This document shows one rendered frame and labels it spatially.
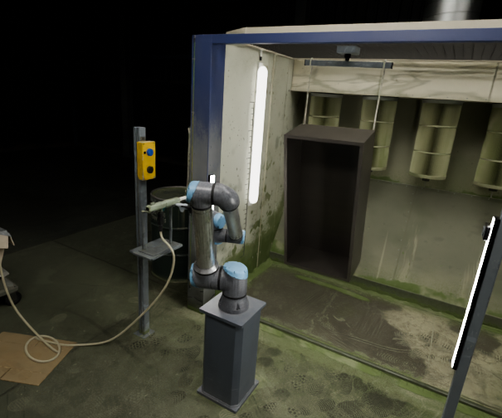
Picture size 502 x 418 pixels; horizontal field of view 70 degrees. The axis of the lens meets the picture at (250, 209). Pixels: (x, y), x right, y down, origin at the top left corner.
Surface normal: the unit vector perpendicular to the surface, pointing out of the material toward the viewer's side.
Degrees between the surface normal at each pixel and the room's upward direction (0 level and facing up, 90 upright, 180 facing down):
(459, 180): 90
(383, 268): 57
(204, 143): 90
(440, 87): 90
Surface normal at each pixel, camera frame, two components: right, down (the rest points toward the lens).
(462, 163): -0.50, 0.22
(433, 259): -0.38, -0.33
